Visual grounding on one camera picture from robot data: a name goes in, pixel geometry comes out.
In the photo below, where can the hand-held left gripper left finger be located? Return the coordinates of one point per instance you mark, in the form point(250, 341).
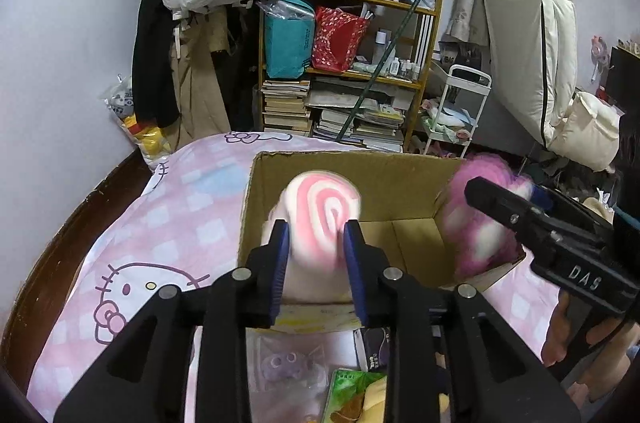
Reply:
point(277, 253)

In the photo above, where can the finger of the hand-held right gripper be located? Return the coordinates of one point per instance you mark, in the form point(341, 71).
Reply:
point(500, 205)
point(541, 198)

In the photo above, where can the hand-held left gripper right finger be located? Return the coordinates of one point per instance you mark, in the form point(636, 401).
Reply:
point(356, 263)

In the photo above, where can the pink fluffy plush toy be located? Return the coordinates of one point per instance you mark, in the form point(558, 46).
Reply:
point(465, 233)

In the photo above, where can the pink swirl plush toy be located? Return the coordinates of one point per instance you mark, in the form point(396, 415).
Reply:
point(320, 208)

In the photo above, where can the cardboard box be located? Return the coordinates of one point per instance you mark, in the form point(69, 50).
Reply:
point(400, 193)

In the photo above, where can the black card pack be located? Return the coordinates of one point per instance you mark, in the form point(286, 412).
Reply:
point(372, 348)

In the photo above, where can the green packet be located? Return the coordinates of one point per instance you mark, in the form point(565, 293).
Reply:
point(345, 388)

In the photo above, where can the yellow dog plush toy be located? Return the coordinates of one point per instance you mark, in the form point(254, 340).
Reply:
point(375, 403)

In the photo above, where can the person's right hand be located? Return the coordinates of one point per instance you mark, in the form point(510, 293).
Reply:
point(555, 333)

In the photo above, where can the clear bag with purple item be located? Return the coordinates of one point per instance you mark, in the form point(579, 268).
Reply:
point(285, 360)

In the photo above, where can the pink printed blanket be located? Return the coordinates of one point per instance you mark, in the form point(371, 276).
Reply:
point(150, 223)

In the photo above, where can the white trolley cart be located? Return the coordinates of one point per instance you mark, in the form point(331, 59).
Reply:
point(470, 75)

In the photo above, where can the stack of books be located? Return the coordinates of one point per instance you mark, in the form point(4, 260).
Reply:
point(285, 103)

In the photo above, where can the black paper bag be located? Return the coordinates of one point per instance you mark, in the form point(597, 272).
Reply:
point(457, 53)

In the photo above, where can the cream padded chair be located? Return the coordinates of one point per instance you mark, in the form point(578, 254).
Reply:
point(520, 28)

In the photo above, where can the group of cosmetic bottles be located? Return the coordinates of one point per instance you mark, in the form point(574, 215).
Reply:
point(400, 65)

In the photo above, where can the beige coat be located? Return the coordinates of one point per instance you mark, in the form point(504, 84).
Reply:
point(200, 93)

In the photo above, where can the green pole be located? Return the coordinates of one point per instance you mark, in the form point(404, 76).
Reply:
point(393, 38)

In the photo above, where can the teal bag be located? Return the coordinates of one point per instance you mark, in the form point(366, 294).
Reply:
point(287, 48)

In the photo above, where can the plastic bag of toys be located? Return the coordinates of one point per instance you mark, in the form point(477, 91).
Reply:
point(122, 100)

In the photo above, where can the red patterned bag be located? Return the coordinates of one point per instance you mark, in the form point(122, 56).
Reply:
point(335, 38)

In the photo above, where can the black coat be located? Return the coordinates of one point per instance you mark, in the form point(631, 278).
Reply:
point(152, 53)

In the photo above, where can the dark wooden bed frame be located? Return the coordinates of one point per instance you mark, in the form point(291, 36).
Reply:
point(60, 243)

